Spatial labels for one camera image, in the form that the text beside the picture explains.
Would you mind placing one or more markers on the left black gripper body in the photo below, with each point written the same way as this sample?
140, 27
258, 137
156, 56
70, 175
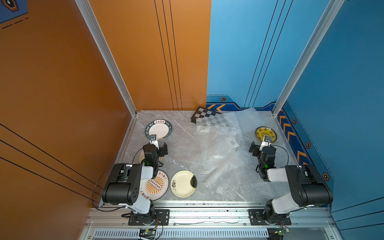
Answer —
160, 153

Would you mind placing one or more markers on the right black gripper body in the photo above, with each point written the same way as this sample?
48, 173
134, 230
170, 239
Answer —
256, 153

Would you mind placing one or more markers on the cream dinner plate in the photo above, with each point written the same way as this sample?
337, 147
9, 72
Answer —
142, 156

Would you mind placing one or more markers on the yellow dinner plate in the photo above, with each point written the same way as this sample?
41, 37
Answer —
266, 131

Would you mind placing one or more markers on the bubble white blue plate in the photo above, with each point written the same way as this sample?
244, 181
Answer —
161, 128

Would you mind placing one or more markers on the bubble wrap of yellow plate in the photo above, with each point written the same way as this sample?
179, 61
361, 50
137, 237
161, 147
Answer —
284, 156

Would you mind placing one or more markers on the white orange sunburst plate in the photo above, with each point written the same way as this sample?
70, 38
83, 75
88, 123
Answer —
155, 189

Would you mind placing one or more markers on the bubble wrap of green plate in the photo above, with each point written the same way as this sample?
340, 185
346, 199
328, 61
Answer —
250, 119

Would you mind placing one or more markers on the small white cream plate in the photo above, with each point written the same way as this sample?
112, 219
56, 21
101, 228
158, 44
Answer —
183, 184

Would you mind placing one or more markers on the bubble pink plate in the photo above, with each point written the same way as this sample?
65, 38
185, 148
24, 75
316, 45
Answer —
238, 182

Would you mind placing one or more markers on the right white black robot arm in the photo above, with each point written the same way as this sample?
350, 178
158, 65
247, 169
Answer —
307, 186

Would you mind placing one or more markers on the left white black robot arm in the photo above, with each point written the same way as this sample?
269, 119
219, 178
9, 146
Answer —
123, 185

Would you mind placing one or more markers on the black white checkerboard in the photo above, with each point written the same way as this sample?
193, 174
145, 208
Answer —
203, 113

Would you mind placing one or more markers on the right green circuit board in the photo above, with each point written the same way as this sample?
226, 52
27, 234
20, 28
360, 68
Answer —
277, 234

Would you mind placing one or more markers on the green circuit board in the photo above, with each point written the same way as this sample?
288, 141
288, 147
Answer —
147, 234
277, 234

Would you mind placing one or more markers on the left green circuit board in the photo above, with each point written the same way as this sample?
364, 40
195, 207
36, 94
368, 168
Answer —
147, 234

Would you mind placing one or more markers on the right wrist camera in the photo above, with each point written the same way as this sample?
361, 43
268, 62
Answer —
267, 140

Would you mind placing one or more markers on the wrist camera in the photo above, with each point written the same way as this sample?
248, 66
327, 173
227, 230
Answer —
267, 140
154, 141

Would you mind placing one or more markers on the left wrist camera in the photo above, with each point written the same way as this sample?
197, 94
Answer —
154, 141

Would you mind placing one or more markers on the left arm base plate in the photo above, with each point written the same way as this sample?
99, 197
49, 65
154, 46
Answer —
150, 219

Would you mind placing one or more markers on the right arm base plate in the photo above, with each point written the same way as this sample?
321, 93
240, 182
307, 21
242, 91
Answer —
258, 217

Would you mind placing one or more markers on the aluminium front rail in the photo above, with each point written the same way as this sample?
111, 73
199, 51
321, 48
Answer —
212, 214

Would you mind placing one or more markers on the white vented cable duct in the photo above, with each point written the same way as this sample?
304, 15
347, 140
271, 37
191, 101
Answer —
175, 233

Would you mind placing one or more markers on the left aluminium corner post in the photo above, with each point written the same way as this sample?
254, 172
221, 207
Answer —
101, 42

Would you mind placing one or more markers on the aluminium corner post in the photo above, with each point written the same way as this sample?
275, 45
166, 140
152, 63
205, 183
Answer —
317, 36
101, 42

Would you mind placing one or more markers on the right aluminium corner post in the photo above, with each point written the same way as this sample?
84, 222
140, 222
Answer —
317, 36

